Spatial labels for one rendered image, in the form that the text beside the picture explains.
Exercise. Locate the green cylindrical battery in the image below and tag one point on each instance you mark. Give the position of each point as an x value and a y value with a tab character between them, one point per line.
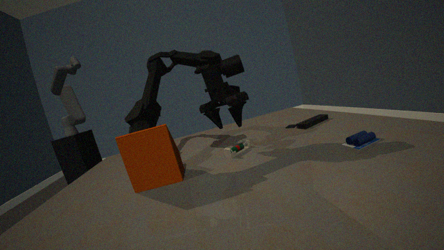
237	148

